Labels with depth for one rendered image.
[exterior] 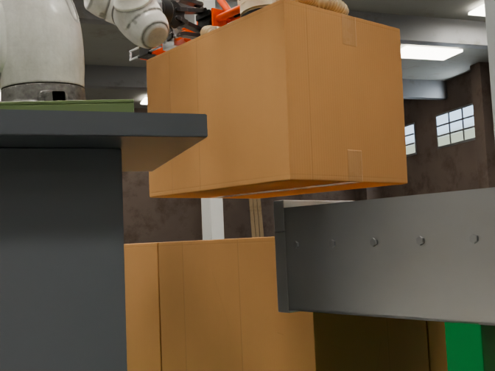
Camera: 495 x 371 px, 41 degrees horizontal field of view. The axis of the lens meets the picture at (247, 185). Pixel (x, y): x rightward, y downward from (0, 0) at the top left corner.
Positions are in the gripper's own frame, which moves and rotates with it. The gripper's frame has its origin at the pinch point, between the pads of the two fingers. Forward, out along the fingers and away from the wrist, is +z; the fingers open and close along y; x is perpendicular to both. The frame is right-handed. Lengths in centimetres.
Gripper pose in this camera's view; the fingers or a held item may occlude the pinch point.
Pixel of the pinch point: (213, 23)
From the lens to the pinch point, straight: 206.4
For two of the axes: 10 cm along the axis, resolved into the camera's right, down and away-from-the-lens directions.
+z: 7.7, 0.3, 6.4
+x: 6.4, -0.9, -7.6
